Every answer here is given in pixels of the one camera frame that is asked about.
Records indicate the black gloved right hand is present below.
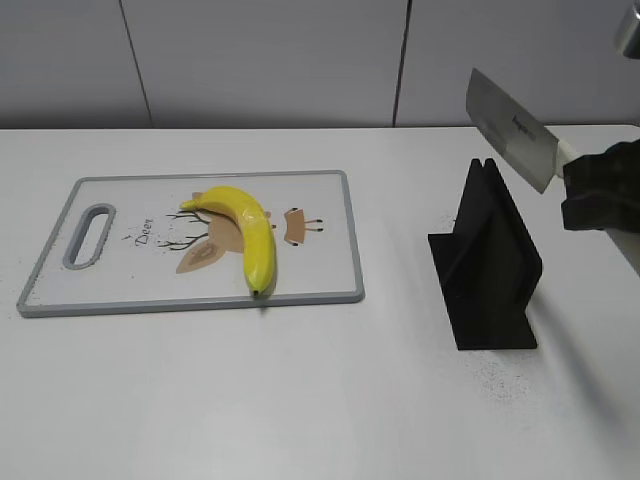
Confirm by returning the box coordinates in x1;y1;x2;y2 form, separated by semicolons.
561;140;639;234

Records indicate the cleaver knife white handle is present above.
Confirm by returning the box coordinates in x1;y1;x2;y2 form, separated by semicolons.
465;68;579;194

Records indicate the yellow plastic banana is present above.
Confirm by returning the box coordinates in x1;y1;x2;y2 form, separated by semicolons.
180;186;276;297

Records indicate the black knife stand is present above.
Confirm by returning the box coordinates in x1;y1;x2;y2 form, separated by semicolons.
428;158;543;350

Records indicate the white cutting board grey rim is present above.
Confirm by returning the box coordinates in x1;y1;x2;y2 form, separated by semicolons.
17;170;364;317

